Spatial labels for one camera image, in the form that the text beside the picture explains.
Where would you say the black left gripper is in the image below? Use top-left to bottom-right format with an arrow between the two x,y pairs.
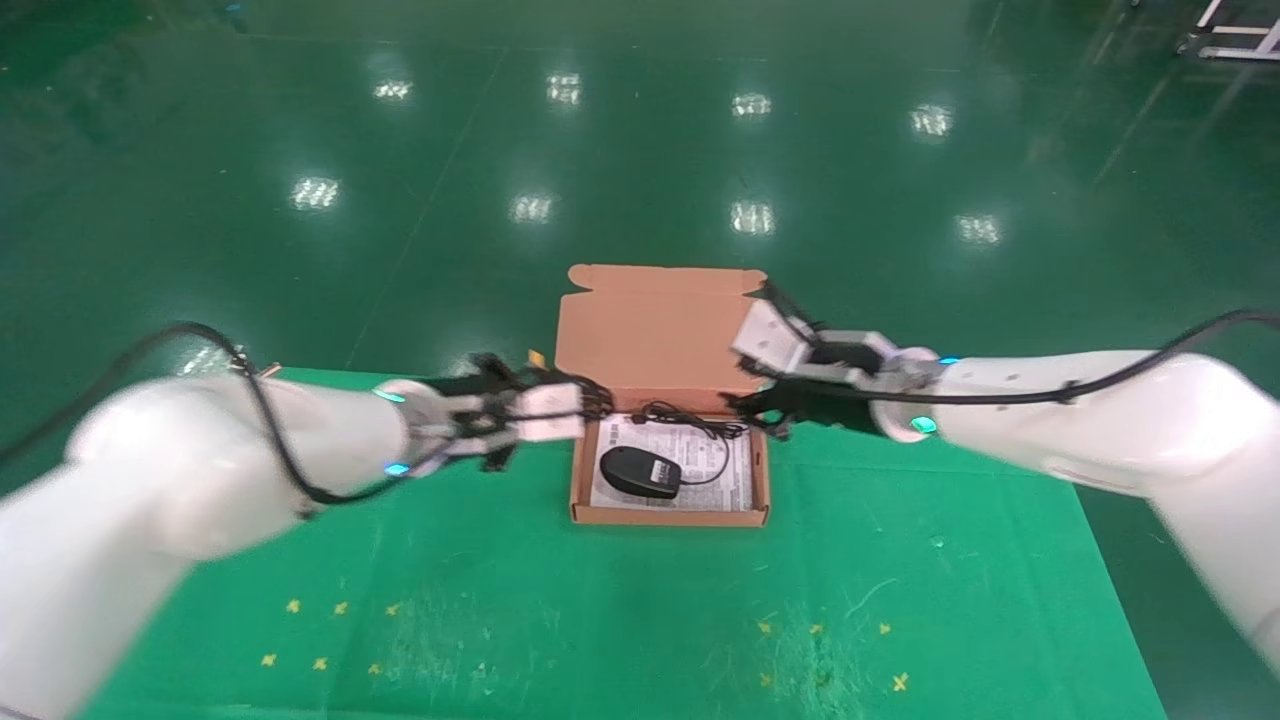
428,353 -> 599,473

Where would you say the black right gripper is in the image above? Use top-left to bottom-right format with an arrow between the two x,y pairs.
722,280 -> 901,442

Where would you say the black wired computer mouse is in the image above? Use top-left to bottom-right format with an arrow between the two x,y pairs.
599,400 -> 751,500

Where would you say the orange cardboard box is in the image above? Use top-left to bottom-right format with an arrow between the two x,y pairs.
555,264 -> 772,528

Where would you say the white printed instruction sheet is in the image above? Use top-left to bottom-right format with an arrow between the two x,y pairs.
590,411 -> 754,512

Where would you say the green table mat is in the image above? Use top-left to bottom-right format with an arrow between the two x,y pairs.
80,367 -> 1167,720

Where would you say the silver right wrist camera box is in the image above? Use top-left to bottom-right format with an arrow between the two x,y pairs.
732,299 -> 814,379

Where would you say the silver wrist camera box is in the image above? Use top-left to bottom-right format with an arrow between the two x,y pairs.
514,384 -> 588,444
732,299 -> 814,379

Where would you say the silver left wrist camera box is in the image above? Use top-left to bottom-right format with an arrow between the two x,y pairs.
514,384 -> 588,444

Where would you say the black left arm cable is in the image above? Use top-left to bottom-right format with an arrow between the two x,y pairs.
0,321 -> 447,517

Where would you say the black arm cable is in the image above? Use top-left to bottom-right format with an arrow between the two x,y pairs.
880,308 -> 1280,408
0,321 -> 447,517

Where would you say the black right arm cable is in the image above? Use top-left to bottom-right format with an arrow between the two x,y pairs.
880,308 -> 1280,408

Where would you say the white metal cart frame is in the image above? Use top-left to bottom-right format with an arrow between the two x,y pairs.
1178,0 -> 1280,59

